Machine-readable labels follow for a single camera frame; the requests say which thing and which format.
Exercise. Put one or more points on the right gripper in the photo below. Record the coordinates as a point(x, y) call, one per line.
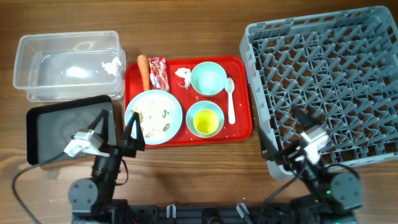
point(268, 152)

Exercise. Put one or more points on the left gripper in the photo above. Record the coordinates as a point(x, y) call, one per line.
point(119, 151)

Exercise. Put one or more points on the white plastic spoon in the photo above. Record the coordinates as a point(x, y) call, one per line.
point(230, 89)

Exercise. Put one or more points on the yellow cup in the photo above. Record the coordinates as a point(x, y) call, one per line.
point(206, 122)

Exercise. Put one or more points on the green bowl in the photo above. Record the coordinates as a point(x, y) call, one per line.
point(208, 78)

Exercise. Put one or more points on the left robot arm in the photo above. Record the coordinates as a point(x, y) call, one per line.
point(92, 198)

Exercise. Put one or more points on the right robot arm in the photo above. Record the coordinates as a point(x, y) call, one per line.
point(333, 196)

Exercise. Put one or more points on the grey dishwasher rack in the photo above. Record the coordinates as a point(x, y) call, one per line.
point(341, 68)

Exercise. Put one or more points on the light blue plate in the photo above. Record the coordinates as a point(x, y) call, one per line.
point(160, 115)

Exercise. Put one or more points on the white tissue in bin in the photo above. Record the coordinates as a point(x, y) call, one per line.
point(112, 68)

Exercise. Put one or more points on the red snack wrapper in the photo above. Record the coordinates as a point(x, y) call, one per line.
point(158, 73)

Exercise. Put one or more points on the orange carrot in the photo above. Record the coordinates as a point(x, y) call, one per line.
point(143, 64)

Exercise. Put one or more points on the black tray bin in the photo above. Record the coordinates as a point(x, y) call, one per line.
point(51, 127)

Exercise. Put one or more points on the clear plastic bin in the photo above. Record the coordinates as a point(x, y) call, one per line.
point(67, 66)

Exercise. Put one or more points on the light blue bowl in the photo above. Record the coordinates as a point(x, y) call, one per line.
point(204, 105)

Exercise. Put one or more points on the crumpled white tissue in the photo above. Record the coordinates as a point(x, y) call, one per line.
point(184, 73)

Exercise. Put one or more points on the red serving tray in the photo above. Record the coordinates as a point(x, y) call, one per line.
point(238, 131)

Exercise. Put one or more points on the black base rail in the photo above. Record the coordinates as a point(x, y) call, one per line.
point(202, 214)

